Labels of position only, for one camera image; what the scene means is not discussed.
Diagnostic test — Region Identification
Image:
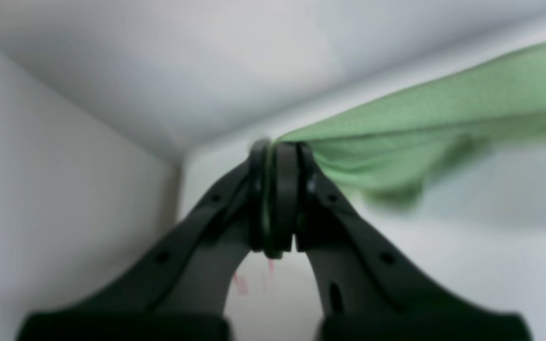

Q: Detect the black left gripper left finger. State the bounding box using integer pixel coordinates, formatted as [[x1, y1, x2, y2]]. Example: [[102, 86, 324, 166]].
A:
[[18, 140, 270, 341]]

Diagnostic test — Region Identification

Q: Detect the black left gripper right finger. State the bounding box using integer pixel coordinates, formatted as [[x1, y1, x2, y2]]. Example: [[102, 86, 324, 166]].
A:
[[271, 143, 532, 341]]

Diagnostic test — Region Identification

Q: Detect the green t-shirt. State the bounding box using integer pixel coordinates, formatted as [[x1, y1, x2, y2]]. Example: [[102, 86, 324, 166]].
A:
[[279, 43, 546, 209]]

